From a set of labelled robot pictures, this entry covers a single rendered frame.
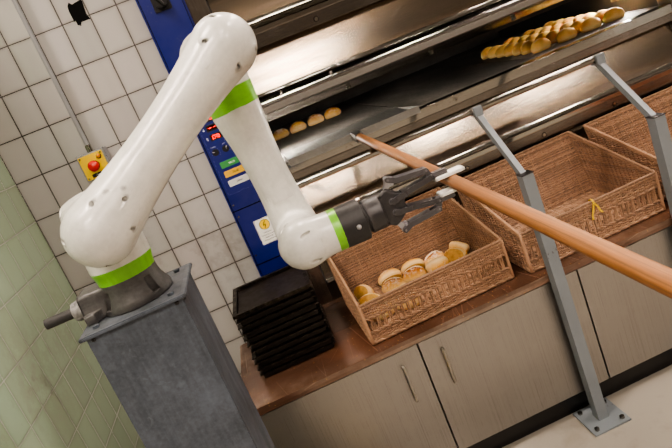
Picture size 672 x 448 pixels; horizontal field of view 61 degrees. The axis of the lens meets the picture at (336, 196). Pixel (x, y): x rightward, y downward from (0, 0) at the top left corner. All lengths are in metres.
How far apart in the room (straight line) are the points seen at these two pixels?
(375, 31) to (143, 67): 0.88
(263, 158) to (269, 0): 1.09
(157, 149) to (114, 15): 1.28
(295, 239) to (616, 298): 1.37
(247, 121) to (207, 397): 0.58
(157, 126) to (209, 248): 1.31
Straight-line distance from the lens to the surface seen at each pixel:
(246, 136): 1.25
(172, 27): 2.23
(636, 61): 2.82
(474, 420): 2.19
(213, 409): 1.29
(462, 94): 2.43
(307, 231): 1.18
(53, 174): 2.36
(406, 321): 1.99
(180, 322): 1.21
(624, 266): 0.77
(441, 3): 2.41
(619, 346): 2.34
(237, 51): 1.08
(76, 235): 1.06
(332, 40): 2.29
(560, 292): 2.06
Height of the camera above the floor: 1.53
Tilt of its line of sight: 14 degrees down
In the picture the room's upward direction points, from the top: 22 degrees counter-clockwise
